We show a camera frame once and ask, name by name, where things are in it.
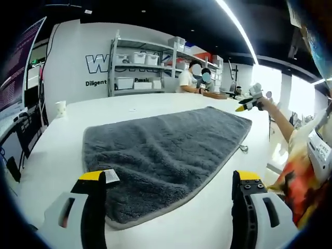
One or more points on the grey towel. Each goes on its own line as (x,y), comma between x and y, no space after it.
(160,150)

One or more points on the person's right hand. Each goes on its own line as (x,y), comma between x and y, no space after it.
(265,103)

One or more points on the operator in floral shirt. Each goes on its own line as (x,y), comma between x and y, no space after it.
(298,186)

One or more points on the ceiling light strip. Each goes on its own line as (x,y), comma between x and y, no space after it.
(241,29)

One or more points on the grey laptop lid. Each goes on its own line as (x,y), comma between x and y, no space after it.
(169,85)

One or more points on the white worn chest device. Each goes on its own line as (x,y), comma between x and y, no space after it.
(317,155)

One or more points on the white paper cup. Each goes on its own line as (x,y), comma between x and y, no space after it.
(61,110)

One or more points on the group of white storage bins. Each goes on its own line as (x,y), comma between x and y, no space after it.
(124,82)

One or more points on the grey metal shelf rack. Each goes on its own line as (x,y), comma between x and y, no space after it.
(112,67)

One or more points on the pink-topped metal stand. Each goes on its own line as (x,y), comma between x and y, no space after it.
(41,70)

